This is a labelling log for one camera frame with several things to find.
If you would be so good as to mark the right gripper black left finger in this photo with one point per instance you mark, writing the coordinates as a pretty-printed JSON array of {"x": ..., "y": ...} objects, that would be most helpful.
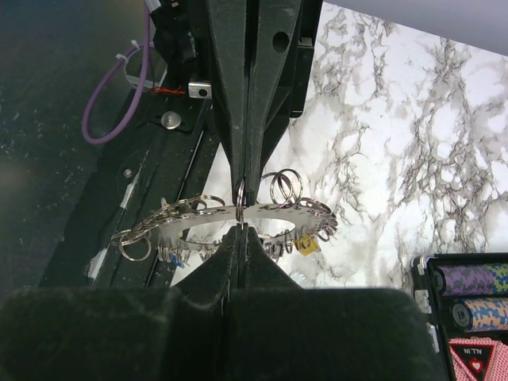
[{"x": 90, "y": 333}]

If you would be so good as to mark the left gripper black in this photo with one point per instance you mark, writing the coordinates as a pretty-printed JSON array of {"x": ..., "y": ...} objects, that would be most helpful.
[{"x": 251, "y": 59}]

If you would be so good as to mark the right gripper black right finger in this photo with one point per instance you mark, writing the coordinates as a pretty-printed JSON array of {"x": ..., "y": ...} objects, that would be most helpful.
[{"x": 280, "y": 331}]

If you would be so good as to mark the silver disc keyring holder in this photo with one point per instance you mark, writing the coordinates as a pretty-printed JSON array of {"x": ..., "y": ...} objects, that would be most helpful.
[{"x": 199, "y": 224}]

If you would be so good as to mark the yellow key tag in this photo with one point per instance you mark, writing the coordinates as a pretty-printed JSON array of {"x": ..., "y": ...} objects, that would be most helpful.
[{"x": 307, "y": 245}]

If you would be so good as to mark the black poker chip case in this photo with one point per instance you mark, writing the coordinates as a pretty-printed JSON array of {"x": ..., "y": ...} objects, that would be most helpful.
[{"x": 461, "y": 296}]

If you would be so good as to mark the black red triangular dealer button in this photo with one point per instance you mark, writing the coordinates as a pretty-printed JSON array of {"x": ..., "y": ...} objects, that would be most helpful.
[{"x": 471, "y": 362}]

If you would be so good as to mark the pink playing card deck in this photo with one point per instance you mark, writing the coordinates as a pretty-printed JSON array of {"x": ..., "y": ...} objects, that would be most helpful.
[{"x": 497, "y": 370}]

